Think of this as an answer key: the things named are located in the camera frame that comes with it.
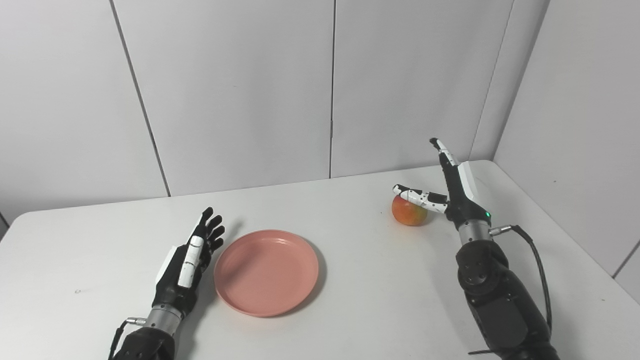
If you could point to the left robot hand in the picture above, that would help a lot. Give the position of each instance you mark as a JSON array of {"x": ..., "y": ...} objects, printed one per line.
[{"x": 182, "y": 272}]

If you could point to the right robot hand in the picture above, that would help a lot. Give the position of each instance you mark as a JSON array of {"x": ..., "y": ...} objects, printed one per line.
[{"x": 457, "y": 192}]

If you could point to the red yellow pomegranate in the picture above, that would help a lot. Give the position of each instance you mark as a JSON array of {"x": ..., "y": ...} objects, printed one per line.
[{"x": 409, "y": 214}]

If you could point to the pink plate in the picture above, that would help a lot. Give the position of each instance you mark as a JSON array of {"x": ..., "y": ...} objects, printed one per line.
[{"x": 266, "y": 273}]

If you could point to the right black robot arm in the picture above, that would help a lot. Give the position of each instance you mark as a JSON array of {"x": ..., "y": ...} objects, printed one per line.
[{"x": 495, "y": 300}]

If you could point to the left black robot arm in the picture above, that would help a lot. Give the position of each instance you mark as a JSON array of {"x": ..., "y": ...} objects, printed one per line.
[{"x": 147, "y": 337}]

